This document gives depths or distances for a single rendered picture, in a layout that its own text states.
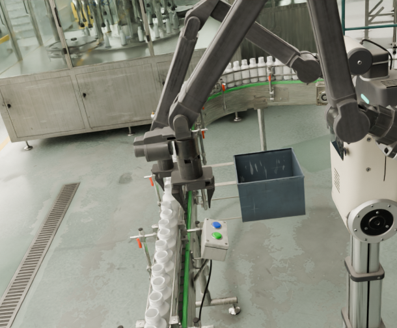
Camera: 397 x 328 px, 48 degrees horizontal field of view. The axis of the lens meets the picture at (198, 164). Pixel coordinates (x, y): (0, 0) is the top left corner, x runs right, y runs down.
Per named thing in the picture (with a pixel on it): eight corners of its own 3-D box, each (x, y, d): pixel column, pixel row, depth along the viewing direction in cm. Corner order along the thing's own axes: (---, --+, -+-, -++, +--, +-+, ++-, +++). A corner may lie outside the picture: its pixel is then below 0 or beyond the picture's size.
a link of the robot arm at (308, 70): (204, -14, 127) (205, -19, 136) (180, 27, 133) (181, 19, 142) (327, 68, 138) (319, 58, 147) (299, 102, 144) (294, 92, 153)
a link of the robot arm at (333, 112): (386, 116, 100) (377, 107, 104) (345, 99, 98) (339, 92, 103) (364, 150, 103) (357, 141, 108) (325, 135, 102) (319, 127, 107)
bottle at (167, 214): (165, 254, 163) (156, 217, 155) (168, 243, 168) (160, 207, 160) (181, 254, 162) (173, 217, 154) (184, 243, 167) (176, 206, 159)
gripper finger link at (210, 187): (218, 213, 111) (213, 180, 107) (190, 217, 112) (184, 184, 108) (217, 199, 117) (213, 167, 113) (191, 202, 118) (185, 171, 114)
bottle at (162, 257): (159, 293, 145) (148, 254, 138) (174, 285, 148) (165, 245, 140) (167, 304, 141) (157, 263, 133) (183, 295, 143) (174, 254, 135)
